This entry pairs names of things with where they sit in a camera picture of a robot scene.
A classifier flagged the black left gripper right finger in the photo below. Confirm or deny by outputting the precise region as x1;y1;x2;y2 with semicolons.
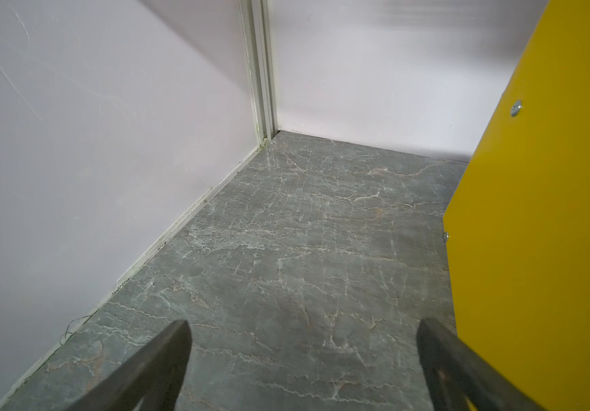
416;318;542;410

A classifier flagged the yellow wooden bookshelf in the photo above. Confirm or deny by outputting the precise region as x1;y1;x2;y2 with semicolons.
444;1;590;410

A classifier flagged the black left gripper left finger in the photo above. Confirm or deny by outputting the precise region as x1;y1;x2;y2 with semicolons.
68;320;192;410

